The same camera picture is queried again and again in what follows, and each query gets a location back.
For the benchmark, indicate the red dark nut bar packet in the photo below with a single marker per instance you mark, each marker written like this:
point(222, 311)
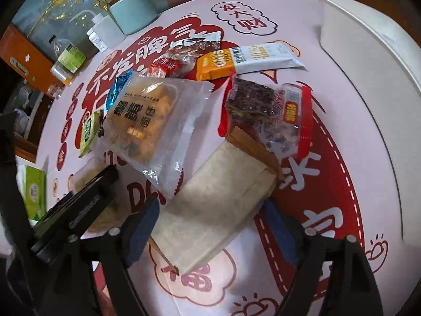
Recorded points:
point(263, 105)

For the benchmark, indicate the clear packet brown snack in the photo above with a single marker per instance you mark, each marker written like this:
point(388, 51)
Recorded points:
point(187, 51)

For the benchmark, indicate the small white pill bottle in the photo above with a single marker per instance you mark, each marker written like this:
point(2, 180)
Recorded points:
point(95, 40)

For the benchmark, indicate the small red candy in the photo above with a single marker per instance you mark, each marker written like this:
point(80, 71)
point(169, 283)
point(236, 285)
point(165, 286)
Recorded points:
point(162, 67)

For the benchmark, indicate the green label plastic bottle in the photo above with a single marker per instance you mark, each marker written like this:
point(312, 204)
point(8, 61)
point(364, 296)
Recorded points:
point(70, 57)

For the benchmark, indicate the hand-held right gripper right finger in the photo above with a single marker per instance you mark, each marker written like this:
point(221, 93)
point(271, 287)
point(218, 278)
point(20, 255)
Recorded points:
point(279, 233)

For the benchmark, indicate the tiny clear glass jar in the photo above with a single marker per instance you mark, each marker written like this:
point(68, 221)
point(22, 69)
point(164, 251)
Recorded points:
point(54, 90)

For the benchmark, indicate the white squeeze bottle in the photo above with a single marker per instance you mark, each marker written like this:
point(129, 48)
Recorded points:
point(110, 29)

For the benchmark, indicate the green white tissue box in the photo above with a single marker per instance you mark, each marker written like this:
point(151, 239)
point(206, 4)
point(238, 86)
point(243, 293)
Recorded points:
point(33, 187)

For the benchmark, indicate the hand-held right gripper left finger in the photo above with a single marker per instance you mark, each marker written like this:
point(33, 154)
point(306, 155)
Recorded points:
point(141, 230)

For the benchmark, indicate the teal ceramic canister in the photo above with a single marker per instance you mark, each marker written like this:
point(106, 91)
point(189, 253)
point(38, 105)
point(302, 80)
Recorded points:
point(133, 13)

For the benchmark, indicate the small blue candy packet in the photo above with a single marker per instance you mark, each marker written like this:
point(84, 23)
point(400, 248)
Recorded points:
point(116, 90)

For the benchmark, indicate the orange white oat bar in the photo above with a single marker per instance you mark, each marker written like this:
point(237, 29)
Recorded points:
point(256, 59)

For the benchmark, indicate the clear egg yolk pastry packet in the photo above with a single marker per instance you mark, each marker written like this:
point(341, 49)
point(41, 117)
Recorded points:
point(148, 118)

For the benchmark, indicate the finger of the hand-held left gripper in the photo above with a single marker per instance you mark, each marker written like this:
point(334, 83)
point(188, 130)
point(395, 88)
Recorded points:
point(82, 197)

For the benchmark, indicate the white plastic storage bin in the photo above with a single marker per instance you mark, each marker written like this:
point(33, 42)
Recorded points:
point(371, 89)

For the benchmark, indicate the brown kraft paper packet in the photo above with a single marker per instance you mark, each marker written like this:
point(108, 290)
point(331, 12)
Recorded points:
point(213, 204)

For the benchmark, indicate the small green snack packet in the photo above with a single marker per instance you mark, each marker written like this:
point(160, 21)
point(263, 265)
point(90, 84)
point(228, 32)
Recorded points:
point(88, 133)

